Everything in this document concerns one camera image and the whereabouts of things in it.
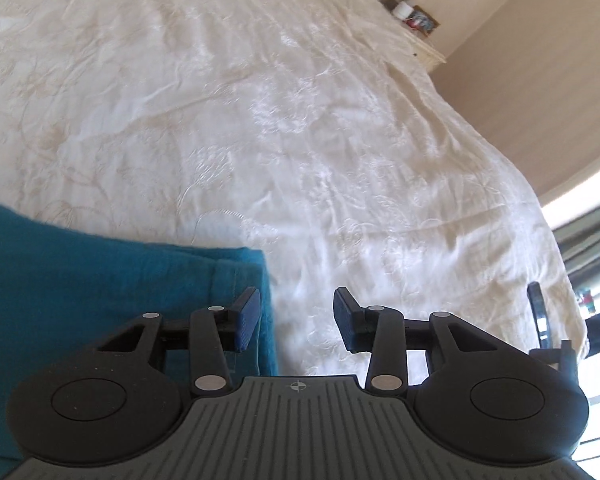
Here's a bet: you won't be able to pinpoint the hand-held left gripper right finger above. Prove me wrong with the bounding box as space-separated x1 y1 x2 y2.
333 287 530 395

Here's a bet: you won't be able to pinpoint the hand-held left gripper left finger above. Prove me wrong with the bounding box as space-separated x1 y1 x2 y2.
92 287 262 396

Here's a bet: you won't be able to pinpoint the teal pants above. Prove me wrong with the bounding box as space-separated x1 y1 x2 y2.
0 199 281 463

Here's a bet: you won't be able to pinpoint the bed with cream bedspread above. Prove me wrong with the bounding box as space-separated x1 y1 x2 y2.
0 0 589 378

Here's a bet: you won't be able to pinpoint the cream wooden nightstand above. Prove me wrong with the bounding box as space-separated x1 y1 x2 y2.
374 0 447 74

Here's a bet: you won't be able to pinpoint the dark curved frame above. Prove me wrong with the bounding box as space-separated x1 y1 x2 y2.
527 282 577 367

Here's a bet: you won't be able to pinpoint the dark photo frame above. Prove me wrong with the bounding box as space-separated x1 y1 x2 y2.
405 6 440 37

